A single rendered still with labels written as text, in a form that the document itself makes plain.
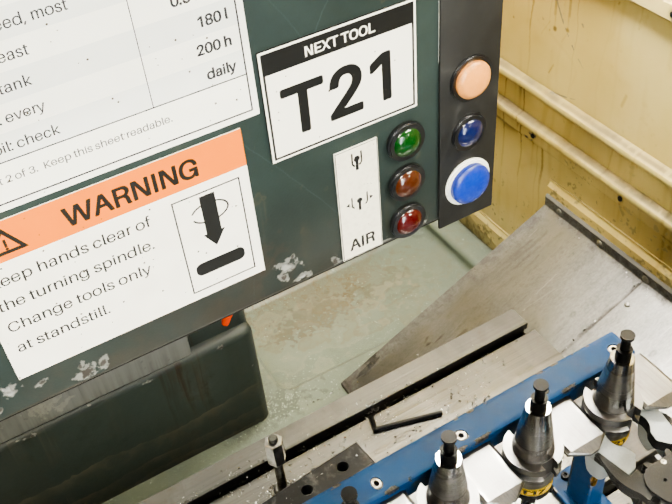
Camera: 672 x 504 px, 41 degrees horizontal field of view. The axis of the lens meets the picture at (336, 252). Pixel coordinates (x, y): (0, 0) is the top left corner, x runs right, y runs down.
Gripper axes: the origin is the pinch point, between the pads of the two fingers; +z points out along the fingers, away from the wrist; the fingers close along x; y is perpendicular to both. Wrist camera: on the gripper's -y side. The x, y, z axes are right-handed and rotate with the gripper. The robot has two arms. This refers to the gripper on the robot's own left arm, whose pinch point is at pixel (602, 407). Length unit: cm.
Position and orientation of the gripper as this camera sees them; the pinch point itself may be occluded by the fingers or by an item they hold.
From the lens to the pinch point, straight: 106.0
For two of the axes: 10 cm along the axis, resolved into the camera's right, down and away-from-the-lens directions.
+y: 0.5, 7.3, 6.8
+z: -5.1, -5.7, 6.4
